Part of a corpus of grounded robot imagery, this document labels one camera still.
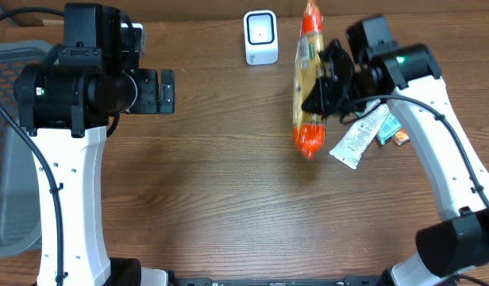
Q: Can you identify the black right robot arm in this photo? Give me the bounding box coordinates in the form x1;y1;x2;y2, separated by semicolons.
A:
302;17;489;285

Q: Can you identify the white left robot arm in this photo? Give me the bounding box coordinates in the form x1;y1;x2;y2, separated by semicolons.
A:
14;3;175;286

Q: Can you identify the white tube gold cap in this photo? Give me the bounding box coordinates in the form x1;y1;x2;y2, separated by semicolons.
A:
329;99;390;169

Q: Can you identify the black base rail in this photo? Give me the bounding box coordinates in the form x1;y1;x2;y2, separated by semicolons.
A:
167;276;382;286

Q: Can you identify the dark grey plastic basket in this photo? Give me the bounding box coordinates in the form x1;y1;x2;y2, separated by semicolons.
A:
0;40;51;257

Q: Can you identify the orange flame-print box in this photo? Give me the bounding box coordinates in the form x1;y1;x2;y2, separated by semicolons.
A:
392;127;410;145

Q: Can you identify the teal snack packet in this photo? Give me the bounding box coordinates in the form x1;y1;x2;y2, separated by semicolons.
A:
376;113;402;145

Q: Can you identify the white barcode scanner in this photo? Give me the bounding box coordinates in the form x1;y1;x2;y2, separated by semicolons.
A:
243;10;279;65

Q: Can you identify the orange spaghetti packet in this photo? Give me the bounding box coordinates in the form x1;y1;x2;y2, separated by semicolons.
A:
292;0;326;160

